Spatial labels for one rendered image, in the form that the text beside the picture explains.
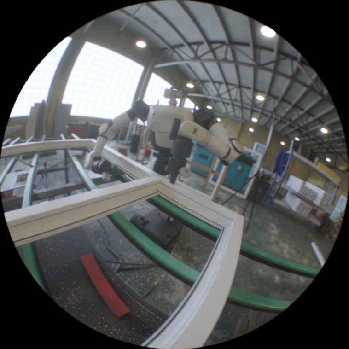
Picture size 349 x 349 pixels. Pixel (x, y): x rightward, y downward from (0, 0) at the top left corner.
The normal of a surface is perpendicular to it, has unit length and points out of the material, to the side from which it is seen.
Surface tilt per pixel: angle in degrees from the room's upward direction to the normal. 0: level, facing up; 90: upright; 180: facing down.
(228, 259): 0
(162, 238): 45
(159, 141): 102
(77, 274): 0
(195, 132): 90
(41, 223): 90
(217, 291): 0
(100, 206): 90
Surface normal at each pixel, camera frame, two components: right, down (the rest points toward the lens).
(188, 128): 0.04, 0.34
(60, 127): 0.81, 0.38
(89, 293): 0.25, -0.91
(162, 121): -0.19, 0.48
